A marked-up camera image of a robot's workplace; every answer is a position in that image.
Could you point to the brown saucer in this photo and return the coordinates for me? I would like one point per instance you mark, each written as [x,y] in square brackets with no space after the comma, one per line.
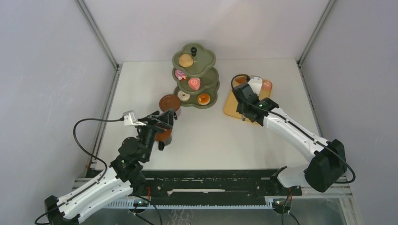
[163,136]

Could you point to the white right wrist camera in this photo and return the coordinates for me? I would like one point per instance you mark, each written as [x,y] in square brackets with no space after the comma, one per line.
[256,83]

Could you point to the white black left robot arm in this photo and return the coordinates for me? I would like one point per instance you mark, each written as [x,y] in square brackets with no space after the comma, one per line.
[120,178]

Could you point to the pink strawberry cake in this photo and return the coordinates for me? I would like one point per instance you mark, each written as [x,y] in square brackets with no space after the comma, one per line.
[267,85]

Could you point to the orange glazed donut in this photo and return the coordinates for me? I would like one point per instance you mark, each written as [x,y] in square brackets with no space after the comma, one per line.
[203,99]

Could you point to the white glazed donut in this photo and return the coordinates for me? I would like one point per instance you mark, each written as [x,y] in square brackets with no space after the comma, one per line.
[184,97]

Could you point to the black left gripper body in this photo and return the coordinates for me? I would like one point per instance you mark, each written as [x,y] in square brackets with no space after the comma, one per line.
[148,132]

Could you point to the purple swirl cake slice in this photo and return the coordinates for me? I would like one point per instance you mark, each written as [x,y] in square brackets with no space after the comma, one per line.
[180,75]

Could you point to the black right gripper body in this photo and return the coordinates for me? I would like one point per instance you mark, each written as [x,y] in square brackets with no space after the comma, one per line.
[242,110]

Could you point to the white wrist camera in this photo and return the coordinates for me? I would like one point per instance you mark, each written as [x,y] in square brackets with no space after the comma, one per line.
[256,83]
[130,119]

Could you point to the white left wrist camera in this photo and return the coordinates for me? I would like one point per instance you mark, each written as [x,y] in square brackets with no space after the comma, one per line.
[130,119]

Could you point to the yellow serving tray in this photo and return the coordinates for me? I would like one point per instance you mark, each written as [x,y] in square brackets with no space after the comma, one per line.
[230,108]

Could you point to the green three-tier dessert stand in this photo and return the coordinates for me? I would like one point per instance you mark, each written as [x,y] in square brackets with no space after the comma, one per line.
[202,68]

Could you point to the pink swirl cake slice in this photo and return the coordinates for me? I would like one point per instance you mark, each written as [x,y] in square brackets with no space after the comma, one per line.
[194,83]

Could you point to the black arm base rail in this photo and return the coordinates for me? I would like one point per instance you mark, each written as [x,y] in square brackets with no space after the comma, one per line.
[212,188]

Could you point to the brown croissant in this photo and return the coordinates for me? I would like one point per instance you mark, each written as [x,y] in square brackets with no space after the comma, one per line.
[241,79]

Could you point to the beige round cookie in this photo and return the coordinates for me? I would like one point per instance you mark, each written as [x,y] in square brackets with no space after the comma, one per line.
[185,60]

